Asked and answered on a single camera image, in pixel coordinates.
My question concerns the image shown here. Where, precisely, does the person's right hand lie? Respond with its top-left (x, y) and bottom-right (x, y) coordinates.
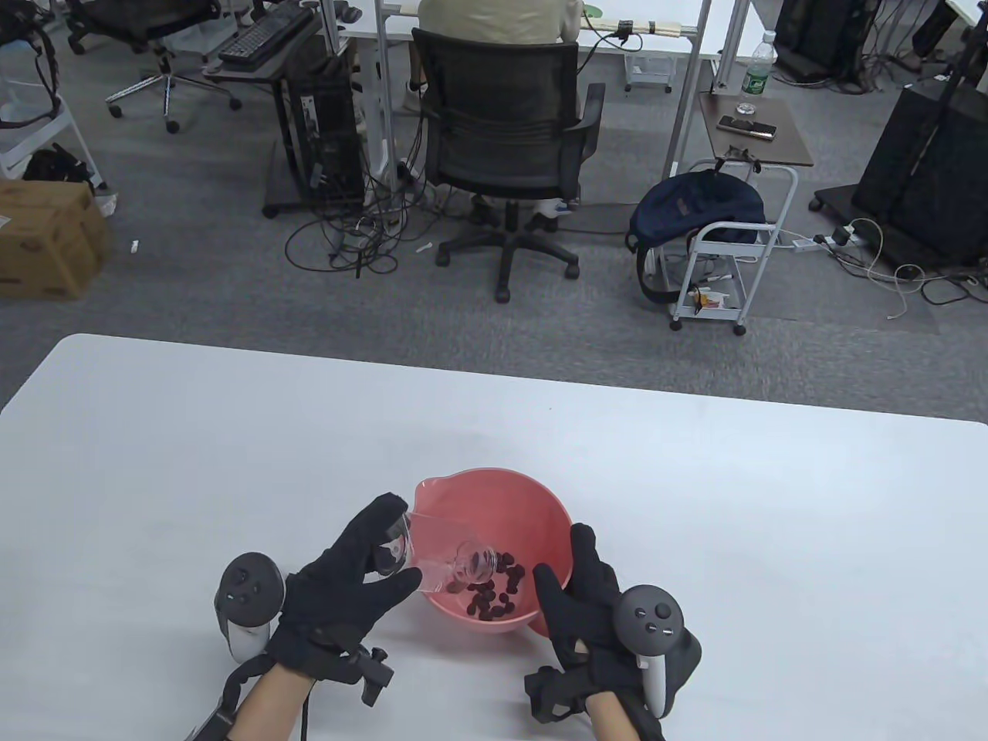
top-left (533, 523), bottom-right (643, 700)

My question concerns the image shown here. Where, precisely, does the person's left hand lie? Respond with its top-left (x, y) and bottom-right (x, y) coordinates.
top-left (266, 494), bottom-right (424, 682)

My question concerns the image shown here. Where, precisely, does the clear plastic jar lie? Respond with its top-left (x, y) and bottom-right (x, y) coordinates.
top-left (378, 509), bottom-right (499, 595)

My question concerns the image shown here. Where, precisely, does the pink salad bowl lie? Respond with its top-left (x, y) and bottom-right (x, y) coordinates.
top-left (404, 467), bottom-right (578, 640)

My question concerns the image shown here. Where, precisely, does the person's left forearm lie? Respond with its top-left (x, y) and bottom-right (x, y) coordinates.
top-left (232, 660), bottom-right (313, 741)

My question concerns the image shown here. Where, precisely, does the person's right forearm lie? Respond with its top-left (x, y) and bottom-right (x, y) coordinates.
top-left (588, 687), bottom-right (665, 741)

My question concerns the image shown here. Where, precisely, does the black VR controller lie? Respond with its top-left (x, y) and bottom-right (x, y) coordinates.
top-left (215, 553), bottom-right (285, 661)
top-left (614, 585), bottom-right (703, 720)

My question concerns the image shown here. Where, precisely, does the black wrist sensor box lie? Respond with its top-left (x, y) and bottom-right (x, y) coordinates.
top-left (185, 699), bottom-right (232, 741)

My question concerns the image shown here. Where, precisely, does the white rolling cart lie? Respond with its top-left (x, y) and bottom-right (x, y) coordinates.
top-left (670, 158), bottom-right (798, 336)

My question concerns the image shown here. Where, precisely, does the navy backpack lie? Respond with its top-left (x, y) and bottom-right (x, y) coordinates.
top-left (625, 171), bottom-right (766, 303)

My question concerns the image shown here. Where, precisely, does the cardboard box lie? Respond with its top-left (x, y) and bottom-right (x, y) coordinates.
top-left (0, 179), bottom-right (113, 300)

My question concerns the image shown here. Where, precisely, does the black computer tower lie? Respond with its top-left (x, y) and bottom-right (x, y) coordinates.
top-left (282, 73), bottom-right (365, 205)

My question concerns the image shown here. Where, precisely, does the brown side table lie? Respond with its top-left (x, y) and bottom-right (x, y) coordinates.
top-left (699, 91), bottom-right (815, 169)

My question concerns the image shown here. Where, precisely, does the black smartphone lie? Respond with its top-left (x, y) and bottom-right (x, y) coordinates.
top-left (716, 114), bottom-right (777, 141)

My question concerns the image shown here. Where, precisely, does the black bag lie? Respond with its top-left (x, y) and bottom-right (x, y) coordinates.
top-left (22, 145), bottom-right (97, 194)

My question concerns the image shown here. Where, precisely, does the black mesh office chair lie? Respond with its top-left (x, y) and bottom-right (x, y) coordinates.
top-left (411, 27), bottom-right (607, 303)

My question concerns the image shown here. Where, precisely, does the black keyboard stand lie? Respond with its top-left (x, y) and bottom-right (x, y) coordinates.
top-left (202, 0), bottom-right (364, 218)

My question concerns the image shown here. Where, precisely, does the white metal rack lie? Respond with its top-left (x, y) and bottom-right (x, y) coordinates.
top-left (0, 39), bottom-right (105, 194)

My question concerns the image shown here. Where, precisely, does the black wheeled cabinet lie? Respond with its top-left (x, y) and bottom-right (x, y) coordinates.
top-left (809, 73), bottom-right (988, 271)

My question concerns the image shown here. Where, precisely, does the clear water bottle green label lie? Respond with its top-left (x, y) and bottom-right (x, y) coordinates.
top-left (741, 31), bottom-right (779, 100)

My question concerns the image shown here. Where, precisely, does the black keyboard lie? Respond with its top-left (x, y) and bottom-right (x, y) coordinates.
top-left (218, 8), bottom-right (317, 66)

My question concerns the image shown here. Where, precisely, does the white office desk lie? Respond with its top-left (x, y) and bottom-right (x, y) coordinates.
top-left (320, 0), bottom-right (753, 182)

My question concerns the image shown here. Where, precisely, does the beige power strip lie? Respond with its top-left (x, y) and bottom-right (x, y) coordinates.
top-left (590, 17), bottom-right (689, 38)

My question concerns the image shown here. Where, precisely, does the black swivel chair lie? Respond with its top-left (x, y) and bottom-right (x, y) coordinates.
top-left (66, 0), bottom-right (244, 134)

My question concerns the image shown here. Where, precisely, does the black equipment stack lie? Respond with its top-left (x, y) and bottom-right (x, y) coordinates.
top-left (774, 0), bottom-right (881, 78)

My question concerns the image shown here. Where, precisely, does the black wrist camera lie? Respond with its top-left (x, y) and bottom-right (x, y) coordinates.
top-left (359, 647), bottom-right (394, 707)
top-left (525, 668), bottom-right (595, 724)

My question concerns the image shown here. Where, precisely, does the tangle of black cables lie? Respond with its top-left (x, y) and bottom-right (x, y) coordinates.
top-left (284, 154), bottom-right (433, 279)

